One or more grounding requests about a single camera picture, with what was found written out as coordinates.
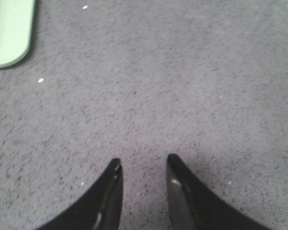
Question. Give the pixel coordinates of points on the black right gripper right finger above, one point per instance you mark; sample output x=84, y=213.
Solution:
x=193, y=206

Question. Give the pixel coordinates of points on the green rectangular tray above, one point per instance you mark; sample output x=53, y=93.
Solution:
x=16, y=24

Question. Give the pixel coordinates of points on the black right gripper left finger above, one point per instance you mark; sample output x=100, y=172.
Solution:
x=99, y=208

